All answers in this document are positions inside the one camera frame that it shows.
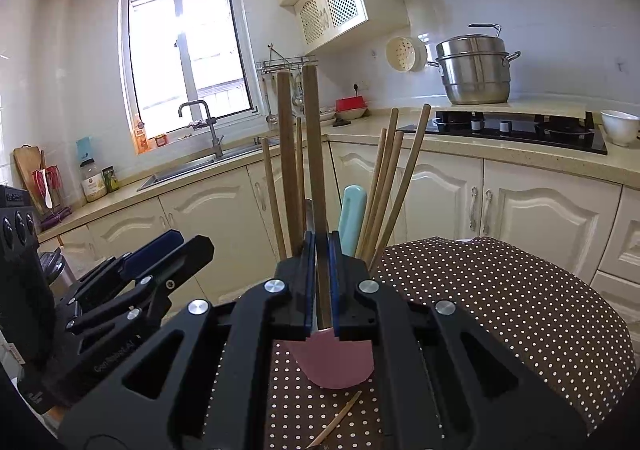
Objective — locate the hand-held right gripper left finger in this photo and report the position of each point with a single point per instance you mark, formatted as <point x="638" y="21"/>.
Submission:
<point x="311" y="280"/>

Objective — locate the black gas stove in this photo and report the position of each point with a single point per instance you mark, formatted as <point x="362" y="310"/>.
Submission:
<point x="515" y="130"/>

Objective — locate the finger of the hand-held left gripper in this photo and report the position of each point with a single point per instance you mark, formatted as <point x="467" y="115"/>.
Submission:
<point x="185" y="260"/>
<point x="150" y="250"/>

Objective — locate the orange bottle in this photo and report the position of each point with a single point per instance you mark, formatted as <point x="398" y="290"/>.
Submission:
<point x="141" y="137"/>

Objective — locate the thin bamboo sliver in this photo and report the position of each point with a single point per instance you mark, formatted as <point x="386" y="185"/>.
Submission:
<point x="335" y="422"/>

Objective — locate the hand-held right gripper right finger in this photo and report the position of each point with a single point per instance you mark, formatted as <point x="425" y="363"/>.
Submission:
<point x="334" y="280"/>

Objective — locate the cream plastic colander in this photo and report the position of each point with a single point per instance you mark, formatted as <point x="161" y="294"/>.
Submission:
<point x="404" y="54"/>

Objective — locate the mint green box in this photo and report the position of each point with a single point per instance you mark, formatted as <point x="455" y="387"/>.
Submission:
<point x="85" y="149"/>

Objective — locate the pink cup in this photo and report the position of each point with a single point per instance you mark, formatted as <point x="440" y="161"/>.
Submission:
<point x="340" y="365"/>

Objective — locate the metal wall rack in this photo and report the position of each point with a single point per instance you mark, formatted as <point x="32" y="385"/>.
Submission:
<point x="287" y="64"/>

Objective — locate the glass jar with label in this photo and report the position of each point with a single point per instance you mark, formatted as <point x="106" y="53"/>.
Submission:
<point x="93" y="182"/>

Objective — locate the stainless steel steamer pot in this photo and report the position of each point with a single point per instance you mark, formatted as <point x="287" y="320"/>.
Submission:
<point x="472" y="75"/>

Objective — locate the red container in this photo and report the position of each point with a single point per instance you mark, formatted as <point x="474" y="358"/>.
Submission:
<point x="351" y="105"/>

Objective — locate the wooden cutting board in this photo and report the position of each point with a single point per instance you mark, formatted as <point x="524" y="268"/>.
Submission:
<point x="26" y="165"/>

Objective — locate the small jar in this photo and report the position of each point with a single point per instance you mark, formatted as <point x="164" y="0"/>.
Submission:
<point x="160" y="140"/>

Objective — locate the kitchen window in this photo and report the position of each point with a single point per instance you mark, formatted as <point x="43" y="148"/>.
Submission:
<point x="200" y="40"/>

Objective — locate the wall power socket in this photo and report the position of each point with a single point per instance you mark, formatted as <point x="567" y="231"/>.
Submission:
<point x="357" y="88"/>

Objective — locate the steel kitchen sink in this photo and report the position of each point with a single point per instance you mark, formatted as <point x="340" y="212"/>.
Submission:
<point x="190" y="170"/>

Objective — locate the brown polka dot tablecloth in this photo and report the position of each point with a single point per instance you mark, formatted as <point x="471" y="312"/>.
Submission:
<point x="500" y="305"/>

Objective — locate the beige kitchen countertop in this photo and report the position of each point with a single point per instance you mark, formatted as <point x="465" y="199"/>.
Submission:
<point x="500" y="162"/>

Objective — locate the metal sink faucet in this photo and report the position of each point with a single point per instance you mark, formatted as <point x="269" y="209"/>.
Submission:
<point x="212" y="130"/>

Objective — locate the metal canister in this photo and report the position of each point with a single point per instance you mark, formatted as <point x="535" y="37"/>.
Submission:
<point x="57" y="272"/>

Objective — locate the hanging metal ladle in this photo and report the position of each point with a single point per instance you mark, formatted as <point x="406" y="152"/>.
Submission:
<point x="270" y="117"/>

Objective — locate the cream lattice wall cabinet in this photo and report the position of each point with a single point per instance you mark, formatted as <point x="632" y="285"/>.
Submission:
<point x="340" y="5"/>

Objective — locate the white bowl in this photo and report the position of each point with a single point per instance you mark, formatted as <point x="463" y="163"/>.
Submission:
<point x="620" y="127"/>

